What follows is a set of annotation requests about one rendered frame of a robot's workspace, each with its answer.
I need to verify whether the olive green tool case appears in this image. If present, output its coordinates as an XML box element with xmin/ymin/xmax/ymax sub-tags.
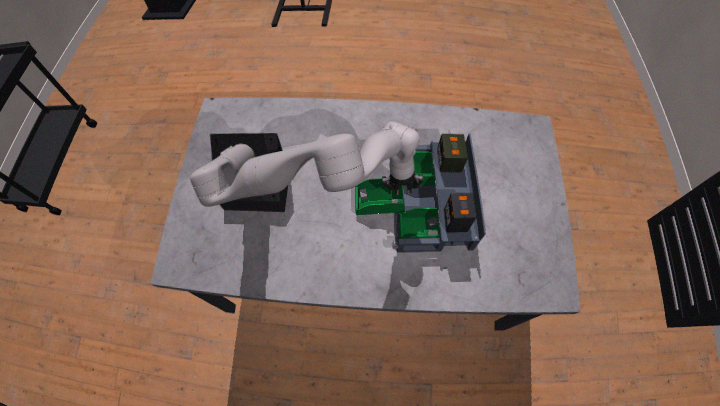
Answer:
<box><xmin>437</xmin><ymin>134</ymin><xmax>468</xmax><ymax>172</ymax></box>

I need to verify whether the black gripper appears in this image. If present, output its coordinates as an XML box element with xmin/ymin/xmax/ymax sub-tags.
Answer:
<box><xmin>382</xmin><ymin>173</ymin><xmax>423</xmax><ymax>195</ymax></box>

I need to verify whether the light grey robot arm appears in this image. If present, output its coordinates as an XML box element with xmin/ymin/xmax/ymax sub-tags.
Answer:
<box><xmin>190</xmin><ymin>122</ymin><xmax>420</xmax><ymax>207</ymax></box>

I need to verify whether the green bin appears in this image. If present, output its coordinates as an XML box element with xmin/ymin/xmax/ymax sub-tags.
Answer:
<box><xmin>399</xmin><ymin>208</ymin><xmax>440</xmax><ymax>239</ymax></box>
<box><xmin>355</xmin><ymin>178</ymin><xmax>405</xmax><ymax>215</ymax></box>
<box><xmin>413</xmin><ymin>152</ymin><xmax>435</xmax><ymax>186</ymax></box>

